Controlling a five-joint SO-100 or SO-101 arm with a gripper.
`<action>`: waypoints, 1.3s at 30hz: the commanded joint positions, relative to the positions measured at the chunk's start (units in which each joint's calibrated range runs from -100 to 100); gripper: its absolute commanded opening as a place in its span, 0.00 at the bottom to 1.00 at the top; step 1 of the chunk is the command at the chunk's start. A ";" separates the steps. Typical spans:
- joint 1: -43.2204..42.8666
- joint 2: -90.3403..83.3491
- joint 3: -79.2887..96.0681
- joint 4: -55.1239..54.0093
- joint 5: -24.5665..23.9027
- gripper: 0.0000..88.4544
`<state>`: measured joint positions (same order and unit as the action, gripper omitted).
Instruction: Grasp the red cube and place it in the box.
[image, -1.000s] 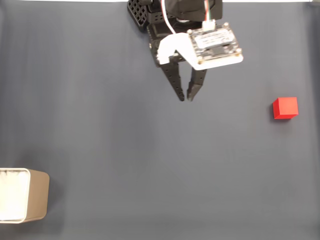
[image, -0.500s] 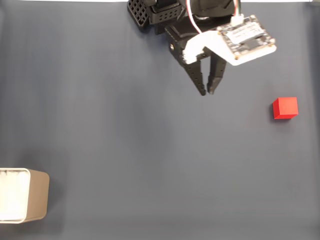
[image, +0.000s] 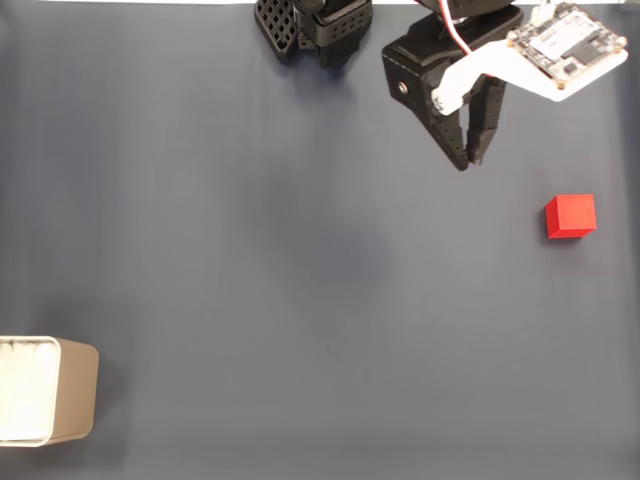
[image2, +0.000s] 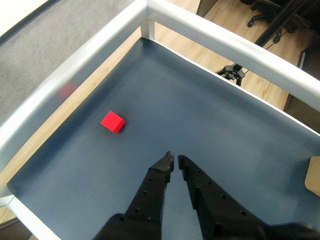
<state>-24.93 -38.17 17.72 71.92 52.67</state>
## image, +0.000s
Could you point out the red cube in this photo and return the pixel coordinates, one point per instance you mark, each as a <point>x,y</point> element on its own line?
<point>572,216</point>

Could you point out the beige box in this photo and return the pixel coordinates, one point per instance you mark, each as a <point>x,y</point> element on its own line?
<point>75,390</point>

